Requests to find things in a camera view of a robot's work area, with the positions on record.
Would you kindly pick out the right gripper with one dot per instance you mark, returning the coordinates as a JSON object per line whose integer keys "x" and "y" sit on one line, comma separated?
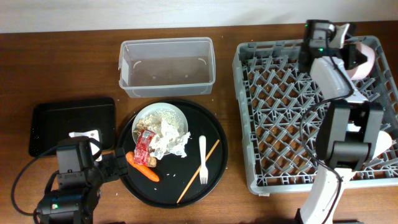
{"x": 348, "y": 49}

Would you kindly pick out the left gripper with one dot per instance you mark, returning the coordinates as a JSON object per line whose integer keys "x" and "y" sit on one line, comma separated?
{"x": 114, "y": 172}

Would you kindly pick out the pink bowl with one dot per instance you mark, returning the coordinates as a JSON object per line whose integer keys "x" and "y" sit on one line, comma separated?
{"x": 363, "y": 69}

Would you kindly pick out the red snack wrapper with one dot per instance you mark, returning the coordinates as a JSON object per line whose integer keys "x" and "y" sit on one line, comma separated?
{"x": 142, "y": 150}

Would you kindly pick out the orange carrot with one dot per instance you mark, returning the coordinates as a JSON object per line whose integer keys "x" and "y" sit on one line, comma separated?
{"x": 141, "y": 168}

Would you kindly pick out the brown walnut cookie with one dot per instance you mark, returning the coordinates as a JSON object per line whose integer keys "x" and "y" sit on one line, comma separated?
{"x": 151, "y": 162}

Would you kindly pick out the white napkin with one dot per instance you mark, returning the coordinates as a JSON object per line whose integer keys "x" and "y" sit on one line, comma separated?
{"x": 168, "y": 140}

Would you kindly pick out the rice and food scraps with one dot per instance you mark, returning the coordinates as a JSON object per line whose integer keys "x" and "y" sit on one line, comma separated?
{"x": 153, "y": 122}

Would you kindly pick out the grey plate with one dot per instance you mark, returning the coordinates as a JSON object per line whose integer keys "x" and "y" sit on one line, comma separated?
{"x": 161, "y": 106}

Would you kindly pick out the white plastic fork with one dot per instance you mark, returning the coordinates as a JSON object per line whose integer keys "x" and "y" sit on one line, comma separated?
{"x": 203, "y": 169}

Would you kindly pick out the white cup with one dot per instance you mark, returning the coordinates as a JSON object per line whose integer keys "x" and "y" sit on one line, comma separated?
{"x": 383, "y": 143}

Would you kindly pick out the wooden chopstick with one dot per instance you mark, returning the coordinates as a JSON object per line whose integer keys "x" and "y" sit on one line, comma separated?
{"x": 197, "y": 172}

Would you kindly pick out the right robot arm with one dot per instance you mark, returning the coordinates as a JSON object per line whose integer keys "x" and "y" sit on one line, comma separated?
{"x": 350, "y": 133}

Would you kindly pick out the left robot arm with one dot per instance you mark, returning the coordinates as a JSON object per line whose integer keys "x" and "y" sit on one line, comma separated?
{"x": 73, "y": 192}

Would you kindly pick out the grey dishwasher rack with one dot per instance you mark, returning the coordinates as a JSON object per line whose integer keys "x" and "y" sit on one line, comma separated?
{"x": 273, "y": 95}

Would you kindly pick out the black round tray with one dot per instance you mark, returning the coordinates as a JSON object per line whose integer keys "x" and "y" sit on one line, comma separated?
{"x": 175, "y": 172}

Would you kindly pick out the black rectangular tray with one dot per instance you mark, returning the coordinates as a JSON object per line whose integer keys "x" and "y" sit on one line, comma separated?
{"x": 53, "y": 122}

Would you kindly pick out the clear plastic bin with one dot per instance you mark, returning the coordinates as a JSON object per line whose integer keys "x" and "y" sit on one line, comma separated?
{"x": 152, "y": 68}

